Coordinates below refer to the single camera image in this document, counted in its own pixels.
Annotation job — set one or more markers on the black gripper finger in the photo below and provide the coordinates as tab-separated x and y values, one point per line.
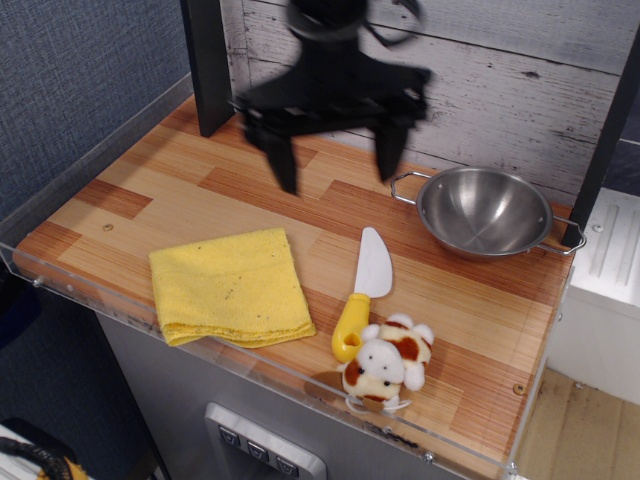
390	140
280	155

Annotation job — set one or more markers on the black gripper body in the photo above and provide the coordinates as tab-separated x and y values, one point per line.
333	85

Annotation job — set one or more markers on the white brown plush animal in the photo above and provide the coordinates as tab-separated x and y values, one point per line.
393	357

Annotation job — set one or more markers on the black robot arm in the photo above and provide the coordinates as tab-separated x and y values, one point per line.
330	19

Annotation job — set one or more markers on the yellow folded cloth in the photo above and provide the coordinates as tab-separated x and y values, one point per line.
243	289

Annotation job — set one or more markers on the white cabinet at right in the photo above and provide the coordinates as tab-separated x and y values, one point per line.
596	340

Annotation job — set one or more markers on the silver dispenser panel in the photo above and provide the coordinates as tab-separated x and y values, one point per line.
246	450

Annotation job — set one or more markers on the yellow black object bottom left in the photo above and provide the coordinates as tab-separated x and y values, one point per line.
51	466

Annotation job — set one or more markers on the steel bowl with handles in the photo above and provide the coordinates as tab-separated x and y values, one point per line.
482	213

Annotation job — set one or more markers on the toy knife yellow handle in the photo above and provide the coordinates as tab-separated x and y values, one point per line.
374	279

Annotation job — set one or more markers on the black left frame post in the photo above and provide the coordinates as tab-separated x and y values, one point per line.
205	40

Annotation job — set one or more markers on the black frame post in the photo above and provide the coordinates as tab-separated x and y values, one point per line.
205	40
625	94

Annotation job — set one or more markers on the black right frame post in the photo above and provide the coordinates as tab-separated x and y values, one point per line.
625	94

